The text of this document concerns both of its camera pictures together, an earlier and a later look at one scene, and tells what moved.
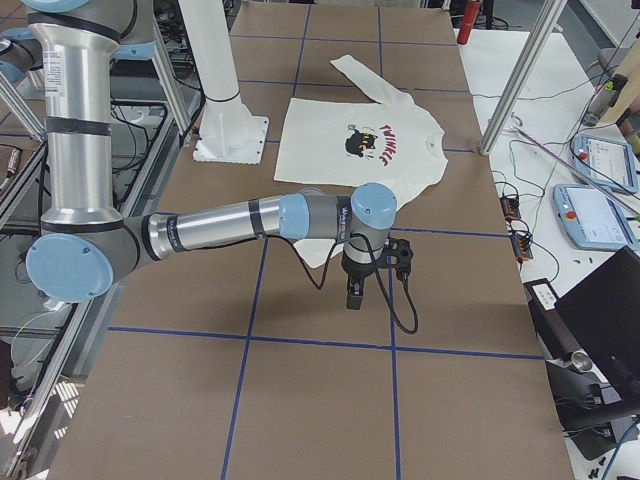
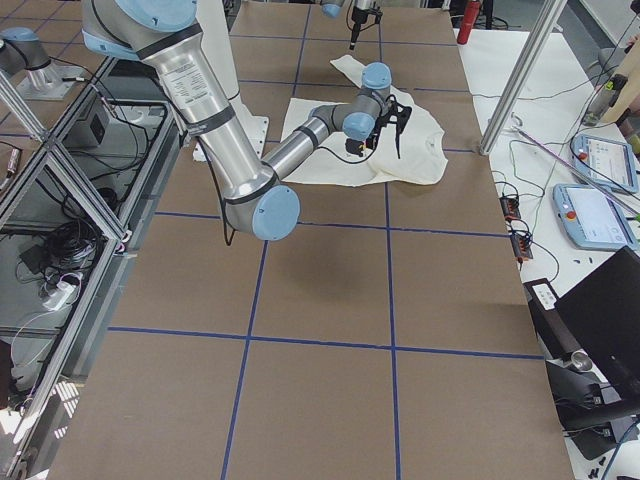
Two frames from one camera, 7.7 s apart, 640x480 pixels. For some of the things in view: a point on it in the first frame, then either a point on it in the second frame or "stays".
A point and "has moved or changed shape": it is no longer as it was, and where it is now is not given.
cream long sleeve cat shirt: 335,146 has moved or changed shape
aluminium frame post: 525,75 stays
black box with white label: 558,339 stays
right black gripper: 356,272 -> 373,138
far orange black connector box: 510,206 stays
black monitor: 603,314 stays
